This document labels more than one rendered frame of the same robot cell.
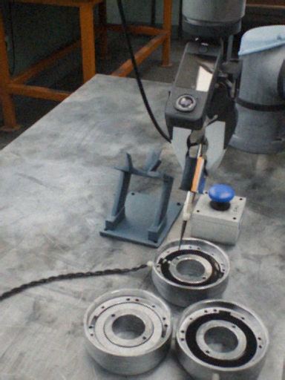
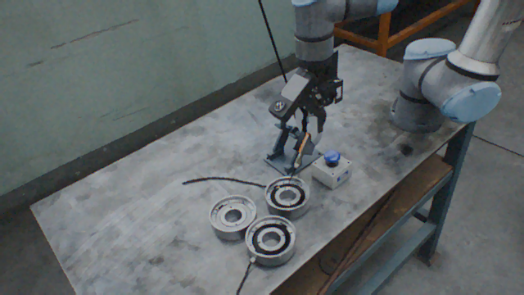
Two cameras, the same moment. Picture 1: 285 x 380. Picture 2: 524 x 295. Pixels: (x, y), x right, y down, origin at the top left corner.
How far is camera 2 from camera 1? 43 cm
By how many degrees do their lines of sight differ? 28
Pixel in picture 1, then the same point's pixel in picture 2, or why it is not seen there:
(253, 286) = (322, 218)
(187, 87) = (284, 96)
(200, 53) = (301, 75)
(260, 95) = (410, 90)
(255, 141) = (404, 121)
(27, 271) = (215, 170)
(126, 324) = (237, 214)
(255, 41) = (409, 52)
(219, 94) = (312, 101)
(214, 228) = (322, 176)
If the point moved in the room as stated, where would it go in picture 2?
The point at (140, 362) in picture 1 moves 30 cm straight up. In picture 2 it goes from (225, 234) to (197, 120)
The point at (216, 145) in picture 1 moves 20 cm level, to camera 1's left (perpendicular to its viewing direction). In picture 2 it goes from (314, 129) to (237, 109)
